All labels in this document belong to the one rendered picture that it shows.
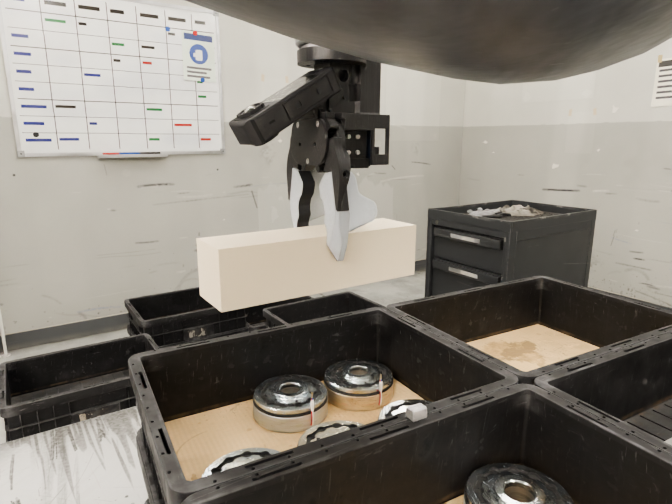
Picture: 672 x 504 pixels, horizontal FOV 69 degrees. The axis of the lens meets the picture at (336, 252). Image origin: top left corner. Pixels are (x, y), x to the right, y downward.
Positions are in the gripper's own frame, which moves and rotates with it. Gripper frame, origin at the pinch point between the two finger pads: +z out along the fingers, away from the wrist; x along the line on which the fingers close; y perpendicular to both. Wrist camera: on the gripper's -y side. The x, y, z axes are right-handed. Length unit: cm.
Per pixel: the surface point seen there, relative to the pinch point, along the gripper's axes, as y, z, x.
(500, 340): 47, 26, 10
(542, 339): 55, 26, 6
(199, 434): -10.3, 26.1, 12.2
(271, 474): -11.5, 16.4, -11.7
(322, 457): -6.9, 16.1, -12.5
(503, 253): 130, 31, 73
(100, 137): 22, -13, 282
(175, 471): -18.2, 16.2, -7.2
